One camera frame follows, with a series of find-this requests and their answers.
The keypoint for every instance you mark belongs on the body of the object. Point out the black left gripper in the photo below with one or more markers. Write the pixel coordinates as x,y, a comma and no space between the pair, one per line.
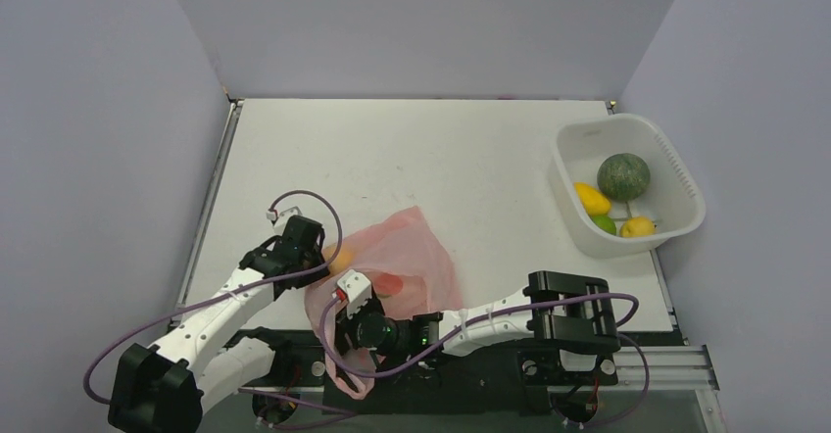
308,279

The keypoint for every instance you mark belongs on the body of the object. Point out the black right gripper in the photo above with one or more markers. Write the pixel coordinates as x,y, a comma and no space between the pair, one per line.
354,329

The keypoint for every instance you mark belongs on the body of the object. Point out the red orange fake peach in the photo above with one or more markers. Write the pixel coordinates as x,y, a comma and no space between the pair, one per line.
342,261

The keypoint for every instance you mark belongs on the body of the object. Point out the pink plastic bag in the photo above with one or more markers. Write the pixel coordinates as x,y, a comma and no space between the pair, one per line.
410,271

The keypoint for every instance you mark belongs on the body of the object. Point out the yellow fake mango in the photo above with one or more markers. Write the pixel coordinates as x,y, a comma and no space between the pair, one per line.
593,201

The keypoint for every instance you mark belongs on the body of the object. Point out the green fake guava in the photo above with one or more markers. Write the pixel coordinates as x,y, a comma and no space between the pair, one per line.
605,223

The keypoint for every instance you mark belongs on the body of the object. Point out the yellow fake pear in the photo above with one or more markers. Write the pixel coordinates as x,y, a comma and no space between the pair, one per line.
636,227

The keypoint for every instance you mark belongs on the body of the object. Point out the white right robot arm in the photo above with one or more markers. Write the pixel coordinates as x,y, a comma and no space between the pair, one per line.
568,312

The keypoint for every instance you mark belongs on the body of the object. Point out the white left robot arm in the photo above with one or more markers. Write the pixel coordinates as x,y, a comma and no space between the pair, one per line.
169,385

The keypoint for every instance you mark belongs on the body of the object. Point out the green netted fake melon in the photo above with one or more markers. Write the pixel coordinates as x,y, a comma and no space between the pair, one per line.
624,177

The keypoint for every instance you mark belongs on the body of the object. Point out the white plastic basket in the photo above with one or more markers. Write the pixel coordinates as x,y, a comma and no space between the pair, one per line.
673,200

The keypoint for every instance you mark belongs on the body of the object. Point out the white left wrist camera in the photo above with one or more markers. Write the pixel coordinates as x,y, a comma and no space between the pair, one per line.
275,216

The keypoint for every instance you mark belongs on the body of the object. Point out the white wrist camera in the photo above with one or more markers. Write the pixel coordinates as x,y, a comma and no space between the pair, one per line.
275,216
353,288

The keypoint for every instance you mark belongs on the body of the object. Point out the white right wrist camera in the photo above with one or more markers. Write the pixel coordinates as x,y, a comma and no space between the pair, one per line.
353,288

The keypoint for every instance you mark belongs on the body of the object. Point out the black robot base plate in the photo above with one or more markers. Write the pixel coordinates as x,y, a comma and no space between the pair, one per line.
526,376

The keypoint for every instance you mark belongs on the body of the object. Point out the aluminium table edge rail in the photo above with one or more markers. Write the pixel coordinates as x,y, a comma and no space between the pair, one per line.
235,110

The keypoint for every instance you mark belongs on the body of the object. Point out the aluminium right side rail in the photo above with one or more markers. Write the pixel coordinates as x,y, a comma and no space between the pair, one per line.
679,368

